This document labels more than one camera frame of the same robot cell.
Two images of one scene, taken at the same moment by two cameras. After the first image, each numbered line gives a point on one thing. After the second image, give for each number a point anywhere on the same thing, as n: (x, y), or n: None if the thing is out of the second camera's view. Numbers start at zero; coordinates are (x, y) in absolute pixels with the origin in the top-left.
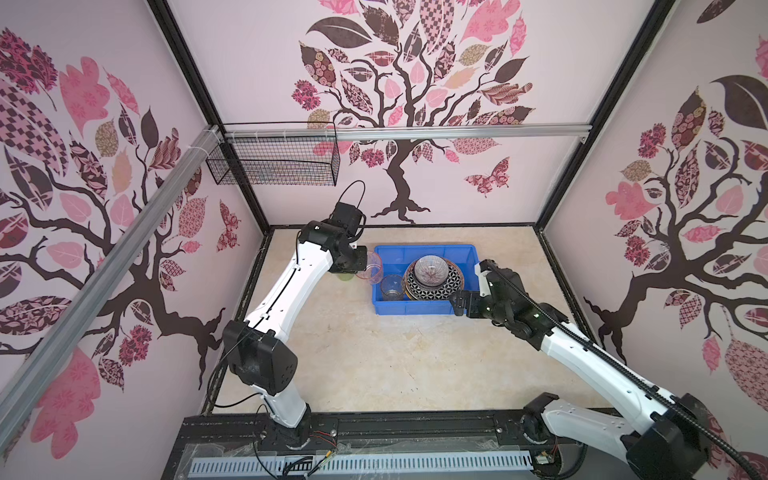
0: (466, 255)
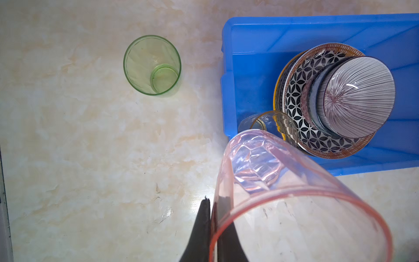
0: (255, 49)
